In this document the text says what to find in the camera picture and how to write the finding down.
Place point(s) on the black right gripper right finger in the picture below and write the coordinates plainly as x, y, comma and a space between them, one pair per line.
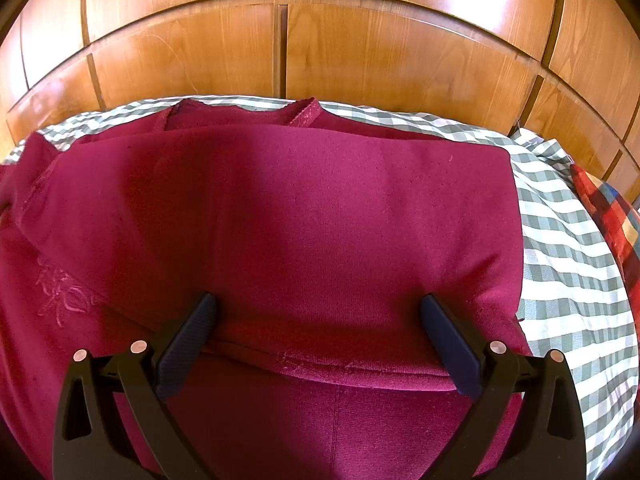
525, 420

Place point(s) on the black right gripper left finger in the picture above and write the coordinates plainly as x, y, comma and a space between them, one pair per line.
90, 439

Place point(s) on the crimson red garment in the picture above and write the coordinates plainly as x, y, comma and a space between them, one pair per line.
318, 236

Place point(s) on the green white checkered bedspread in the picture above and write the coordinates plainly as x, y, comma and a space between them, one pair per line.
573, 292

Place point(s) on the multicolour plaid pillow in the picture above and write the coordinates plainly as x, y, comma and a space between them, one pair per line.
618, 222

